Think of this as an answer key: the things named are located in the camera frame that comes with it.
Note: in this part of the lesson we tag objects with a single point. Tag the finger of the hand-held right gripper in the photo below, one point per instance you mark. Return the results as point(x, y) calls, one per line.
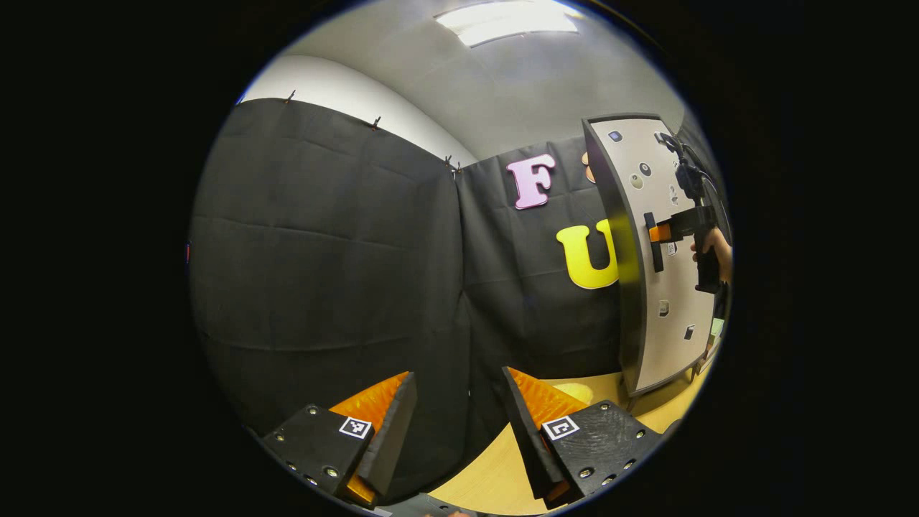
point(659, 233)

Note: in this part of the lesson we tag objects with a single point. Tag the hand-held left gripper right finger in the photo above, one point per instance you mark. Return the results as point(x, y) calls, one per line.
point(524, 431)

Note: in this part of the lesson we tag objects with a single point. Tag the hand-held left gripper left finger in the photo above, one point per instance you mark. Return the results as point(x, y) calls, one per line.
point(395, 431)

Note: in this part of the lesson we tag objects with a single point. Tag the grey cabinet door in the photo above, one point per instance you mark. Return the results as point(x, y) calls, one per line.
point(675, 323)

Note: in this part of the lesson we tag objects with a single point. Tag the black backdrop cloth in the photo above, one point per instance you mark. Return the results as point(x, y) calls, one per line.
point(323, 251)

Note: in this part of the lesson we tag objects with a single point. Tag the large ceiling light panel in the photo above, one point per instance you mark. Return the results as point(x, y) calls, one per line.
point(510, 20)

